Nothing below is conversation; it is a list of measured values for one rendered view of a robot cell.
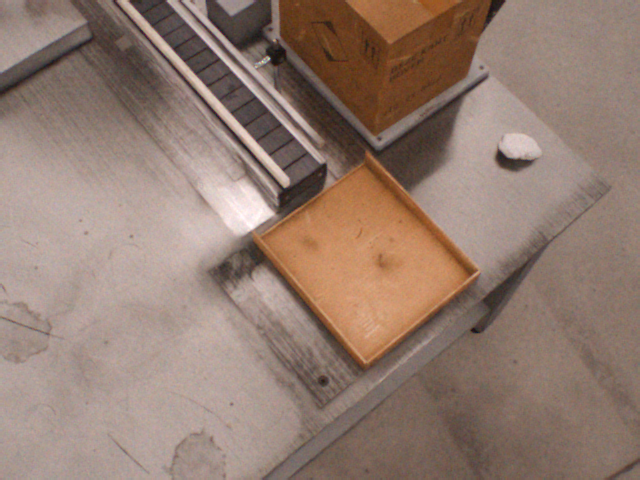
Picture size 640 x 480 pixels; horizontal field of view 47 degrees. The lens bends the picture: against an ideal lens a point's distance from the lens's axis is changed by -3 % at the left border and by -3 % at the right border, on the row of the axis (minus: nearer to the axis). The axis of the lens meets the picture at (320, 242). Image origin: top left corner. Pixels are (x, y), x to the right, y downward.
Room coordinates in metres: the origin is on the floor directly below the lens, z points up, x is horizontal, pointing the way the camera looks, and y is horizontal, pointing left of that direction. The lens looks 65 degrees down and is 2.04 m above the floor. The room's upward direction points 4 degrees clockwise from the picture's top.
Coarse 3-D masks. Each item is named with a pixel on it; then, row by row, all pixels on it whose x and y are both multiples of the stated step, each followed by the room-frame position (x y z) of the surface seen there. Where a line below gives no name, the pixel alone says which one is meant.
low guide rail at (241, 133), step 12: (120, 0) 1.01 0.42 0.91; (132, 12) 0.98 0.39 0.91; (144, 24) 0.96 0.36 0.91; (156, 36) 0.93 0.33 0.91; (168, 48) 0.90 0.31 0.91; (180, 60) 0.87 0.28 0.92; (192, 72) 0.85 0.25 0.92; (192, 84) 0.83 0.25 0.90; (204, 96) 0.80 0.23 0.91; (216, 108) 0.77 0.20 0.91; (228, 120) 0.75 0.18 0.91; (240, 132) 0.72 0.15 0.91; (252, 144) 0.70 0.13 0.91; (264, 156) 0.68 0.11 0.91; (276, 168) 0.65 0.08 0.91; (288, 180) 0.63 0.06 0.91
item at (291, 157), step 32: (128, 0) 1.05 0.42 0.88; (160, 0) 1.05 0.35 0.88; (160, 32) 0.97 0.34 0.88; (192, 32) 0.97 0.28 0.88; (192, 64) 0.89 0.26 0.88; (224, 64) 0.90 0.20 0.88; (224, 96) 0.82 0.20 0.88; (256, 96) 0.83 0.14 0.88; (256, 128) 0.75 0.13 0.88; (256, 160) 0.69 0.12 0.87; (288, 160) 0.69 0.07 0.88
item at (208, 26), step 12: (180, 0) 0.98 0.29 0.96; (192, 12) 0.95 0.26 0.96; (204, 24) 0.92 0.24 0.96; (216, 36) 0.90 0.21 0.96; (228, 48) 0.87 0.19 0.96; (240, 60) 0.84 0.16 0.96; (252, 72) 0.82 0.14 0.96; (264, 84) 0.79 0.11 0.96; (276, 96) 0.77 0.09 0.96; (288, 108) 0.75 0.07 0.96; (300, 120) 0.72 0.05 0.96; (312, 132) 0.70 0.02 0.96
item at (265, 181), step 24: (96, 0) 1.08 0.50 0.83; (168, 0) 1.05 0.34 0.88; (120, 24) 1.01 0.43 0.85; (192, 24) 0.99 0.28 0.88; (144, 48) 0.94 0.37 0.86; (216, 48) 0.94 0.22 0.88; (168, 72) 0.87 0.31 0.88; (240, 72) 0.88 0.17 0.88; (192, 96) 0.82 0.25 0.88; (264, 96) 0.83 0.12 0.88; (216, 120) 0.77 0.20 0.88; (240, 144) 0.72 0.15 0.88; (288, 192) 0.63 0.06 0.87
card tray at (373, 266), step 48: (336, 192) 0.66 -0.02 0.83; (384, 192) 0.66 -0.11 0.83; (288, 240) 0.56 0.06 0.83; (336, 240) 0.56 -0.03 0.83; (384, 240) 0.57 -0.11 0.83; (432, 240) 0.57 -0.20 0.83; (336, 288) 0.47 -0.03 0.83; (384, 288) 0.48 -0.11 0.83; (432, 288) 0.48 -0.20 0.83; (336, 336) 0.38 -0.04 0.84; (384, 336) 0.39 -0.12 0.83
